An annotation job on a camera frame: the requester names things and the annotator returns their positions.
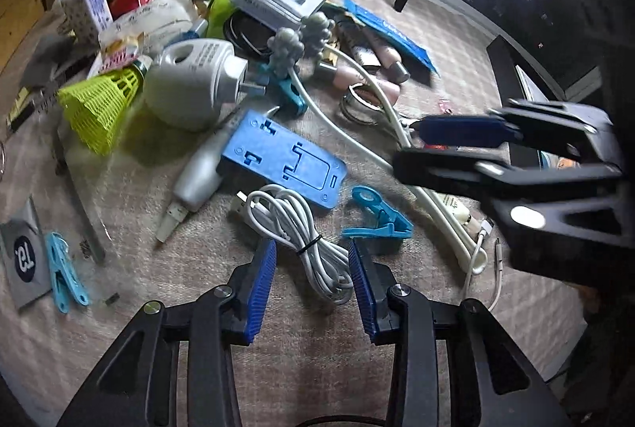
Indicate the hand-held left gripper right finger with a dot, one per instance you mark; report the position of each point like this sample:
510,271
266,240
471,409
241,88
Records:
362,293

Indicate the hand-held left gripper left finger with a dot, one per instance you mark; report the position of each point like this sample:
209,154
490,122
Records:
260,293

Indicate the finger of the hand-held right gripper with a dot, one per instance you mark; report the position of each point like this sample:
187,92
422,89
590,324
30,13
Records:
461,132
441,169

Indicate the small pink item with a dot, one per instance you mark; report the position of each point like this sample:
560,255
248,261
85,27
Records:
445,105

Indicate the blue clothespin with round eye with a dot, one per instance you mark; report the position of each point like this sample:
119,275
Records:
382,221

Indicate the pink cosmetic tube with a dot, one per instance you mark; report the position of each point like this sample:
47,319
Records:
382,57
347,77

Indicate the blue flat packet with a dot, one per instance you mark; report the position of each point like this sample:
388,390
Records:
392,32

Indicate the white squeeze tube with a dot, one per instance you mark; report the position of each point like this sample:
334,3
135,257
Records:
198,179

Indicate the blue phone stand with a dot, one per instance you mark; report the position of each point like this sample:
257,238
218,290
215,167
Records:
268,149

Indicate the small black clip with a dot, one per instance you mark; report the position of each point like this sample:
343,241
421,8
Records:
111,299

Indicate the teal plastic clip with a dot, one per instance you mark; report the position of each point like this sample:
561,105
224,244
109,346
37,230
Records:
290,92

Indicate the grey knobby holder head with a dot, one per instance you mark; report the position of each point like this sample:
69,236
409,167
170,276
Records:
297,45

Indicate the light blue clothespin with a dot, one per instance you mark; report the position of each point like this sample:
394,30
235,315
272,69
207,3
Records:
62,273

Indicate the metal ruler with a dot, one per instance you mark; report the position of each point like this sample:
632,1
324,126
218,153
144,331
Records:
82,204

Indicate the white plug-in device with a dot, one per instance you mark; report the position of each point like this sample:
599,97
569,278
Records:
188,80

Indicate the grey flat packet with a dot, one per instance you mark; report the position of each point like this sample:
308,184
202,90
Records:
22,253

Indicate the yellow plastic shuttlecock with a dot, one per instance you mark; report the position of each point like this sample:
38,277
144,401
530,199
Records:
94,109

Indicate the green plastic item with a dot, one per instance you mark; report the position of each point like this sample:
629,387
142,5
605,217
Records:
221,5

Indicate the pink and white packet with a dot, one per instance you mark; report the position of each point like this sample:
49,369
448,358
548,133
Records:
119,58

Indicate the black and yellow strip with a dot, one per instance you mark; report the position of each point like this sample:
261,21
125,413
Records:
39,102

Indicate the white wrapped packet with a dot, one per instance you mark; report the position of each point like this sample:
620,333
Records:
158,13

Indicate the grey cloth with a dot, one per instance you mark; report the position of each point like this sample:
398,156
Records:
44,57

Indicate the white dotted box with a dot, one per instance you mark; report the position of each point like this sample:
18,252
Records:
79,13

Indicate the brown wooden panel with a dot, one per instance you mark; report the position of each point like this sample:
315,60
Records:
20,15

